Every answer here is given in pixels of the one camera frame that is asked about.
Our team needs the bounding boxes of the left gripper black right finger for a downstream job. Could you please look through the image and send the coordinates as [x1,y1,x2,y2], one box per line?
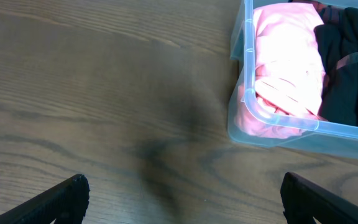
[280,172,358,224]

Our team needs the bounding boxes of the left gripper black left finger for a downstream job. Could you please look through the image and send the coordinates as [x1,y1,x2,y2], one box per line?
[0,174,90,224]

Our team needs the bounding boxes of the pink garment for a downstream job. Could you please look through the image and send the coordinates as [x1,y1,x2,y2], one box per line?
[234,2,326,139]

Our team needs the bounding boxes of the black garment with tape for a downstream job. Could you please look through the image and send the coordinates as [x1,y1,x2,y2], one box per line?
[314,7,358,126]

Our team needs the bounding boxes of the red blue plaid shirt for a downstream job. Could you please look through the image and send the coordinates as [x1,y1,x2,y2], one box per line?
[309,0,344,24]

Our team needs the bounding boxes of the clear plastic storage bin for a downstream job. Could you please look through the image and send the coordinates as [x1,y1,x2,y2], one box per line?
[227,0,358,159]

